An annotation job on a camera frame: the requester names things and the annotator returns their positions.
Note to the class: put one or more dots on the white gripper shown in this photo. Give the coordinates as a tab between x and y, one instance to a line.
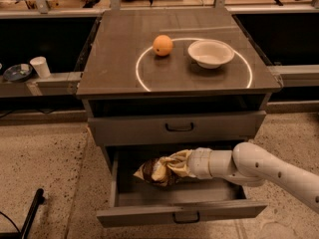
199	163

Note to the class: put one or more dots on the brown chip bag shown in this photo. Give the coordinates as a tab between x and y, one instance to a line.
151	170

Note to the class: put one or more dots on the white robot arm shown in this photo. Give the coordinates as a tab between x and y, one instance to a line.
247	164

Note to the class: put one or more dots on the closed grey upper drawer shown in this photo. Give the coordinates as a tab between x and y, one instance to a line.
117	131

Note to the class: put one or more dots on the open grey middle drawer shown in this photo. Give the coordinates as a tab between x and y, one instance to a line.
134	202

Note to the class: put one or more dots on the grey drawer cabinet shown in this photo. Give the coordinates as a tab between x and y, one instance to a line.
124	77

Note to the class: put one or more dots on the white bowl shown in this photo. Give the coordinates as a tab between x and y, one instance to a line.
210	54

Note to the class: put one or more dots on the orange fruit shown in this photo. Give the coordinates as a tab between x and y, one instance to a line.
162	45

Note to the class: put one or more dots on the grey low side shelf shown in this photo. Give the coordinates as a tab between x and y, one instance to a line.
58	84

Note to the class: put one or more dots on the black bar on floor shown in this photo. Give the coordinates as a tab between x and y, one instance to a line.
23	233

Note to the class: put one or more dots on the white paper cup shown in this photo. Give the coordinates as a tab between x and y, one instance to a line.
41	67

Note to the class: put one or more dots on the dark round dish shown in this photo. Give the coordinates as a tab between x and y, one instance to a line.
18	73

